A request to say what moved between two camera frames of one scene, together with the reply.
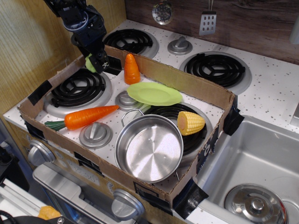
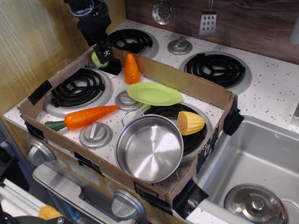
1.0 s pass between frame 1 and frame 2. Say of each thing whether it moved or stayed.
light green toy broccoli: moved
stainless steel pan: stayed
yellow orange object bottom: stayed
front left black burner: stayed
